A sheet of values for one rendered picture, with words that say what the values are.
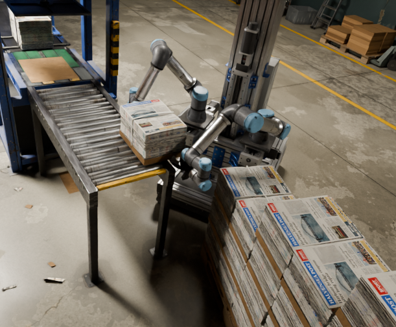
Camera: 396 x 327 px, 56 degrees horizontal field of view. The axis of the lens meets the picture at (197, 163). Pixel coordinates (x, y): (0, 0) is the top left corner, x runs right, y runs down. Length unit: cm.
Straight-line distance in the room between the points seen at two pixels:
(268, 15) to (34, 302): 234
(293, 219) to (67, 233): 181
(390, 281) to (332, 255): 36
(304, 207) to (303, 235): 19
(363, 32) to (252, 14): 563
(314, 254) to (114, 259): 159
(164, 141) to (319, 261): 114
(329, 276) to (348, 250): 20
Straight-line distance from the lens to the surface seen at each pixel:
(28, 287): 276
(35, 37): 389
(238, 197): 217
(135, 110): 241
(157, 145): 225
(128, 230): 302
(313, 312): 164
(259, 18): 263
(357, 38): 820
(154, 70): 260
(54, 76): 336
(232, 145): 278
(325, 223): 184
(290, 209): 183
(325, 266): 165
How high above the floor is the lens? 221
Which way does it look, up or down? 36 degrees down
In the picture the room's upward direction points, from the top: 11 degrees clockwise
